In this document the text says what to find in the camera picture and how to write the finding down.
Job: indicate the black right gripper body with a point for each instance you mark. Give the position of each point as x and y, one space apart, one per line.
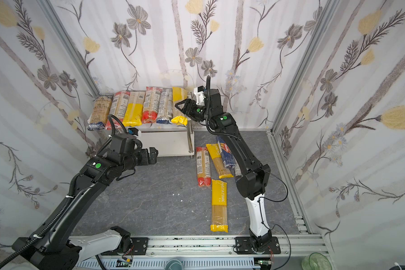
194 109

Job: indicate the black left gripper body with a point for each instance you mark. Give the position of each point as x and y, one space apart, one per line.
143 157

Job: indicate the yellow-end spaghetti pack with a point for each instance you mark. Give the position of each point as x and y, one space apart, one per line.
133 115

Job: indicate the yellow-top spaghetti pack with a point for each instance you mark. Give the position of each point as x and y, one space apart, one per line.
178 94

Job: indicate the blue clear label spaghetti pack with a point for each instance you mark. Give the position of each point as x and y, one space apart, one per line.
165 112

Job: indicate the dark blue-top spaghetti pack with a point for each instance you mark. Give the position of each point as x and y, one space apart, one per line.
99 116

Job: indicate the blue Barilla spaghetti pack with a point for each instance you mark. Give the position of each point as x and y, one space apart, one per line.
226 154

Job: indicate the small red-end spaghetti pack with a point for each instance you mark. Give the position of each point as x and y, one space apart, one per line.
203 167

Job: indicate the yellow pastatime pack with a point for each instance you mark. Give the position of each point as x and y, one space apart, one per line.
216 157
219 221

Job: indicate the yellow Pastatime pack front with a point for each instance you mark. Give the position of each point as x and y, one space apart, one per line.
219 221

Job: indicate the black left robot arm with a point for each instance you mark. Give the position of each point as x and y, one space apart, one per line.
48 247

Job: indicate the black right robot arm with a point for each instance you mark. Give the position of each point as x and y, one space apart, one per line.
253 183

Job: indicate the white two-tier shelf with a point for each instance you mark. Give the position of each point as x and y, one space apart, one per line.
168 139

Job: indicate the clear blue-end spaghetti pack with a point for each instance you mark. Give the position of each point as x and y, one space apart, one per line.
238 173

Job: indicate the green glass bowl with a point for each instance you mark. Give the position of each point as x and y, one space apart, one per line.
316 261

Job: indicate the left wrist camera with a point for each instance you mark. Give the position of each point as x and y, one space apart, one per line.
133 131

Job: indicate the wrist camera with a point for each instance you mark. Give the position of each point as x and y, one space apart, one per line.
199 95
133 131

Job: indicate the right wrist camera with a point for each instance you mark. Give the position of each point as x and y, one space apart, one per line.
199 95

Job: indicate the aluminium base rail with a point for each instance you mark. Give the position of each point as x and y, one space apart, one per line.
221 252

